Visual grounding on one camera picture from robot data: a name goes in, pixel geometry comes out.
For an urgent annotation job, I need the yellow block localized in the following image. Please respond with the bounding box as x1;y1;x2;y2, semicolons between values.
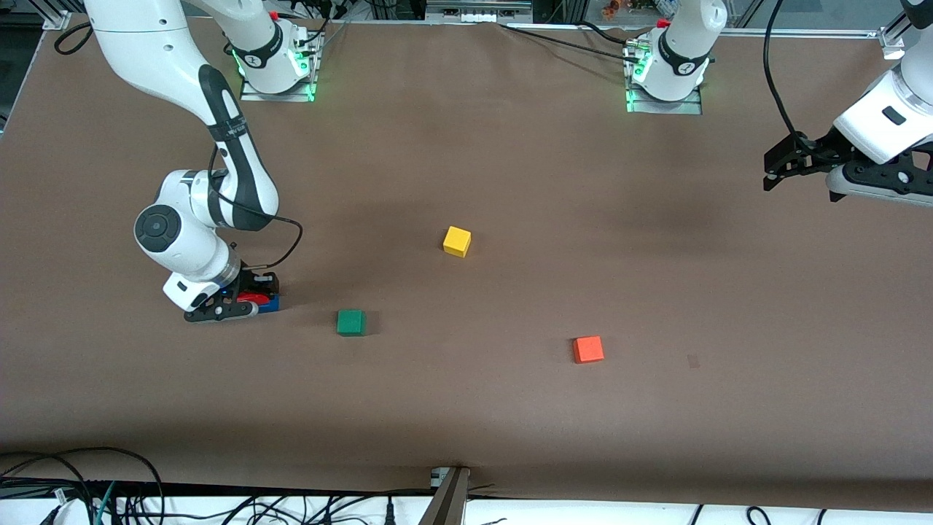
442;225;472;258

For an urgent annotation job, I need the orange block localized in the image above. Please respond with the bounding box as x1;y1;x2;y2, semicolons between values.
572;335;605;365

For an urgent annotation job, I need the brown table cover sheet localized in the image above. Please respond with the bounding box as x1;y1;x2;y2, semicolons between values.
0;13;933;511

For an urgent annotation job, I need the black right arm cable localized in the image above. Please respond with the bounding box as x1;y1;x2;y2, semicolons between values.
54;20;304;272

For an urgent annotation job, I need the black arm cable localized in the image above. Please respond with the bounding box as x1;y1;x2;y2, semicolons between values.
762;0;804;139
54;20;304;272

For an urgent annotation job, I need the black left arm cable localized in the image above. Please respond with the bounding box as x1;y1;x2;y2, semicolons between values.
762;0;804;139

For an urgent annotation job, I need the aluminium frame rail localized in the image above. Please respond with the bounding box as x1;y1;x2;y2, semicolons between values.
725;27;886;39

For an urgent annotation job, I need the black looped floor cable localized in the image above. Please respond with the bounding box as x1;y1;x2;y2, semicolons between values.
0;446;165;525

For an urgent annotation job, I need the black base power cable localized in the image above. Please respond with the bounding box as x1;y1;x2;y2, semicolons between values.
572;20;646;46
499;23;635;59

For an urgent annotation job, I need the teal floor cable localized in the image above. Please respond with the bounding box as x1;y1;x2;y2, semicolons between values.
90;481;117;525

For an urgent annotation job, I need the grey metal rail box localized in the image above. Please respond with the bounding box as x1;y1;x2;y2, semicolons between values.
426;0;534;23

